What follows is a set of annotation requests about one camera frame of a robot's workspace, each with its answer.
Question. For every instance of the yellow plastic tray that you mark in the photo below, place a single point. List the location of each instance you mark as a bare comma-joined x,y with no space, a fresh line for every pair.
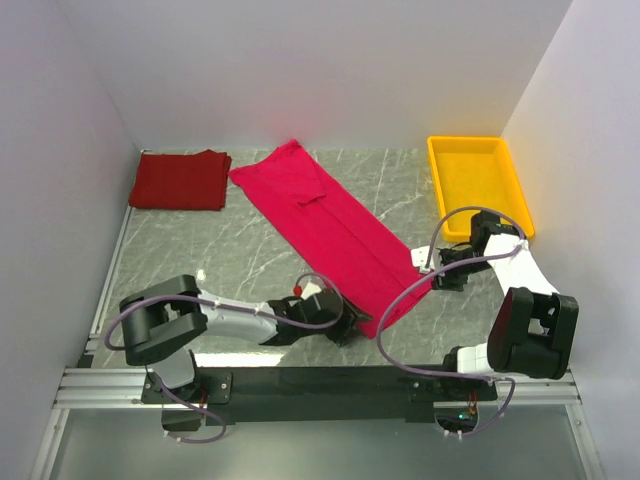
478,171

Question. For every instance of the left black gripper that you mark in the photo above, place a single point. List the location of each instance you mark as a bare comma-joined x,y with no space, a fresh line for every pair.
346,323

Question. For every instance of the aluminium frame rail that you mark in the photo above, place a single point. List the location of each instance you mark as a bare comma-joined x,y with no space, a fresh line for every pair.
126,424

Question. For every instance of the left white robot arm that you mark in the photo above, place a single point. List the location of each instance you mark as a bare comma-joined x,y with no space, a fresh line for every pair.
155,326

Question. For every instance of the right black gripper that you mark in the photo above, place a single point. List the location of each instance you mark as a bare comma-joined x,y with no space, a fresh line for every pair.
446,281

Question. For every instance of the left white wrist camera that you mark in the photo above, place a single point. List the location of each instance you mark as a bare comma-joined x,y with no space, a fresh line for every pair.
308,290

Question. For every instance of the pink t shirt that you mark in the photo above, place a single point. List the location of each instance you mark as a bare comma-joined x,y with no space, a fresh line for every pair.
333,232

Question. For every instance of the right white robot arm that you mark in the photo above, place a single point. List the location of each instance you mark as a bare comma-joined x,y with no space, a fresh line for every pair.
534,329

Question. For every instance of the folded dark red t shirt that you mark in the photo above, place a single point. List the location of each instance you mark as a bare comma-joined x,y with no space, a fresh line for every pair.
190,182

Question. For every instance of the black base beam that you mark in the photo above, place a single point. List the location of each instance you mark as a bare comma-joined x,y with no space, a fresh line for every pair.
271,394

